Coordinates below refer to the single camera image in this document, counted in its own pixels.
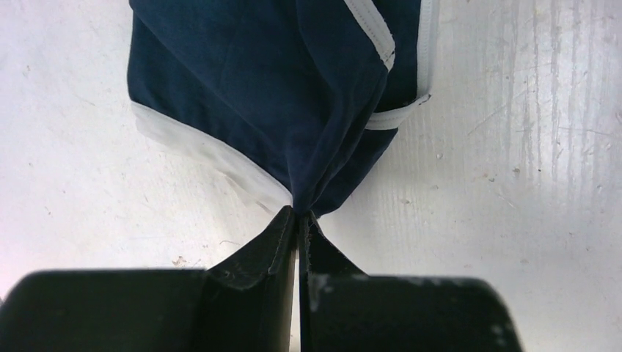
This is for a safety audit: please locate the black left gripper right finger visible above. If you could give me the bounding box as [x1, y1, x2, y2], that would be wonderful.
[299, 214, 522, 351]

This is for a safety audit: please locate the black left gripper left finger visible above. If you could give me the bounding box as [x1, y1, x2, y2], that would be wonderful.
[1, 207, 296, 351]

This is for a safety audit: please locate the navy white-trimmed bear underwear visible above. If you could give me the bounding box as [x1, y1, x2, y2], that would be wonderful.
[127, 1, 439, 216]

